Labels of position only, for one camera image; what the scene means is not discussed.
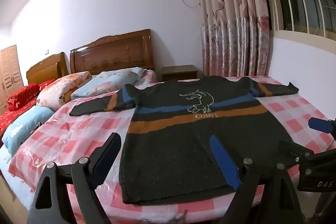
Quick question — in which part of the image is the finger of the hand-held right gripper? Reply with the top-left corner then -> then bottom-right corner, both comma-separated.
278,140 -> 315,169
308,117 -> 336,135

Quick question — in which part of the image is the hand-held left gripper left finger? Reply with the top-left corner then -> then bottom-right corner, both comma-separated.
30,132 -> 122,224

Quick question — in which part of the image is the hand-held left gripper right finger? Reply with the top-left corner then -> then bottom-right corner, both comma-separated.
209,135 -> 301,224

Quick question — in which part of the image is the dark striped knit sweater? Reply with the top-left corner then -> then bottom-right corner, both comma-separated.
69,76 -> 299,206

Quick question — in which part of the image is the pink checkered bed sheet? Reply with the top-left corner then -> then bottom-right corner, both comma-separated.
8,74 -> 336,224

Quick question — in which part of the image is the blue floral pillow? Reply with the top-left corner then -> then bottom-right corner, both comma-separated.
71,67 -> 147,102

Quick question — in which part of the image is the light blue pillow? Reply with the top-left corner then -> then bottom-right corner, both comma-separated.
1,106 -> 53,157

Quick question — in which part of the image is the orange floral pillow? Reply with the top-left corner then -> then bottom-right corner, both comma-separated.
36,72 -> 93,111

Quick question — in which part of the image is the wooden nightstand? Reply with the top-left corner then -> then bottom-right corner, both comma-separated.
161,65 -> 198,82

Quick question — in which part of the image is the red patterned blanket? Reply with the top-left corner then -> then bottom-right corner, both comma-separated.
0,79 -> 57,135

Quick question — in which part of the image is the small wooden headboard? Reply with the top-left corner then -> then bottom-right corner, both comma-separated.
26,52 -> 69,84

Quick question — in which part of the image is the large wooden headboard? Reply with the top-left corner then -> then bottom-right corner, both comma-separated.
70,29 -> 155,75

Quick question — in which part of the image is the wooden wardrobe door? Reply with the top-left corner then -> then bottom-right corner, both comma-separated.
0,44 -> 25,115

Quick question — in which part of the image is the pink floral curtain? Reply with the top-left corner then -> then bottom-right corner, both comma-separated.
188,0 -> 271,78

